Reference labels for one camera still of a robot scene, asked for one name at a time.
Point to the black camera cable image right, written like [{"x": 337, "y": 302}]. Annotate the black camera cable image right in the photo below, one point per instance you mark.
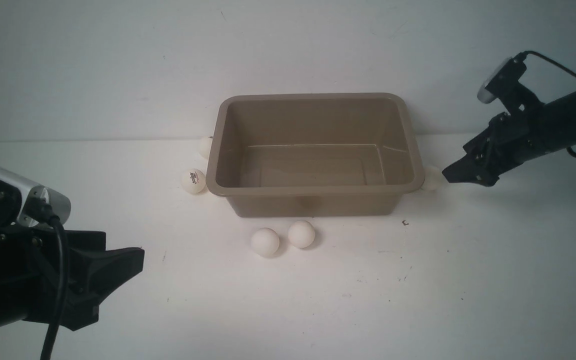
[{"x": 558, "y": 65}]

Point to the black camera cable image left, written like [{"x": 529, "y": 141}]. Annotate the black camera cable image left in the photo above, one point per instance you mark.
[{"x": 42, "y": 212}]

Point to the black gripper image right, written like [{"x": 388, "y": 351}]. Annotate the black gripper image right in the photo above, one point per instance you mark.
[{"x": 505, "y": 144}]

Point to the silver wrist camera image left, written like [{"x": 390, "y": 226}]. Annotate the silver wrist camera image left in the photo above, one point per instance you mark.
[{"x": 19, "y": 195}]

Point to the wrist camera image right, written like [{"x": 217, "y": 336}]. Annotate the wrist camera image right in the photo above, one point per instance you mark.
[{"x": 504, "y": 85}]

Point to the tan plastic storage bin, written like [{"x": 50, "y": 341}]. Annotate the tan plastic storage bin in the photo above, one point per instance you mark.
[{"x": 314, "y": 155}]

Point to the white ball with logo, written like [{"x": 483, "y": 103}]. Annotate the white ball with logo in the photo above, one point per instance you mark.
[{"x": 193, "y": 181}]

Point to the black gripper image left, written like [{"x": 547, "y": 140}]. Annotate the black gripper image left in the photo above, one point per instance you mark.
[{"x": 29, "y": 278}]

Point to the black camera cable image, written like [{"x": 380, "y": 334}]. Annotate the black camera cable image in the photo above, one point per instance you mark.
[
  {"x": 558, "y": 65},
  {"x": 42, "y": 212}
]

